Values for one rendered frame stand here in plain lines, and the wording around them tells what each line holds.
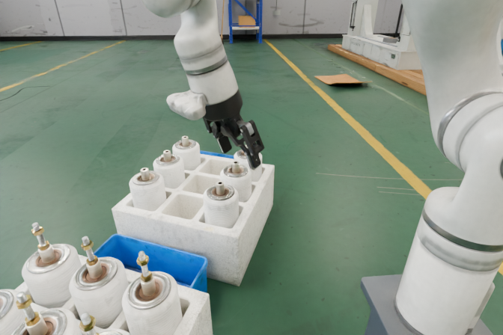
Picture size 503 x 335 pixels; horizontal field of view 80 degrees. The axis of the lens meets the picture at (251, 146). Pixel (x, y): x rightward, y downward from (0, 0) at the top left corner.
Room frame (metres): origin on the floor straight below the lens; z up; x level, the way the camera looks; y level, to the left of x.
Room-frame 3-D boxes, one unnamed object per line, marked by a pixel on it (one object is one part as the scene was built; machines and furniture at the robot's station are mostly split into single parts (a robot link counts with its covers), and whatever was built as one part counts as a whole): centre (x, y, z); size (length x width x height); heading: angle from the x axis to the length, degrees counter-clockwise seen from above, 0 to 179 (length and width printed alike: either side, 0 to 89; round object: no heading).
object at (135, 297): (0.37, 0.18, 0.25); 0.08 x 0.08 x 0.01
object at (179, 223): (0.82, 0.16, 0.09); 0.39 x 0.39 x 0.18; 72
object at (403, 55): (3.89, -1.69, 0.45); 1.61 x 0.57 x 0.74; 5
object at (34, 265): (0.44, 0.41, 0.25); 0.08 x 0.08 x 0.01
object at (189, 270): (0.56, 0.27, 0.06); 0.30 x 0.11 x 0.12; 72
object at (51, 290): (0.44, 0.41, 0.16); 0.10 x 0.10 x 0.18
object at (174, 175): (0.85, 0.27, 0.16); 0.10 x 0.10 x 0.18
